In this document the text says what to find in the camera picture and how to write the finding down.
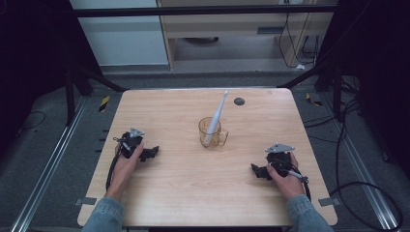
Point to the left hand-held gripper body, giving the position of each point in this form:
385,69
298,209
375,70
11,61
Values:
131,143

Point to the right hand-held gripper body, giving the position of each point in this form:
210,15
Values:
279,158

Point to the amber transparent cup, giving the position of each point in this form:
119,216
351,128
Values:
206,129

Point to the white electric toothbrush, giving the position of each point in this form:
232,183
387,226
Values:
216,116

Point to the person's right hand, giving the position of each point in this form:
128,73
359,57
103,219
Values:
287,185

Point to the person's left hand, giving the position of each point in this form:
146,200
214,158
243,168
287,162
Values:
124,170

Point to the black yellow striped tape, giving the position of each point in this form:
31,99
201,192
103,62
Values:
312,100
104,103

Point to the grey round table grommet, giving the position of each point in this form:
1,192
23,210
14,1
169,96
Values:
239,101

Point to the black metal stand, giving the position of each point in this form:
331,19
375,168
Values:
337,90
70,96

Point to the white plug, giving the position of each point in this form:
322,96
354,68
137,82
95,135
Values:
300,67

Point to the white cabinet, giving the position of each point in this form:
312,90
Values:
122,42

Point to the dark curtain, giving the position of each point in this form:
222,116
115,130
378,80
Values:
35,64
380,64

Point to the light wooden desk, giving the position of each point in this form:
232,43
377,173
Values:
225,27

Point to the black metal crossbar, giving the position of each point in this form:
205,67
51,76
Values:
193,10

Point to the grey metal table bracket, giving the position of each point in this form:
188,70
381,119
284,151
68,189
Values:
85,201
329,201

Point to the aluminium floor rail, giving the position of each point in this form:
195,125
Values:
45,174
364,174

